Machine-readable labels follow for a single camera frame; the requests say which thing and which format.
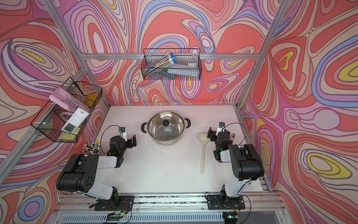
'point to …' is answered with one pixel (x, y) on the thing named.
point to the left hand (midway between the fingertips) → (129, 135)
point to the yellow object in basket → (90, 99)
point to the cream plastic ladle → (203, 139)
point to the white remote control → (75, 121)
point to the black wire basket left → (50, 121)
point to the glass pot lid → (166, 126)
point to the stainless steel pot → (144, 128)
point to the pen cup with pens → (95, 149)
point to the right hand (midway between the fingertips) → (217, 131)
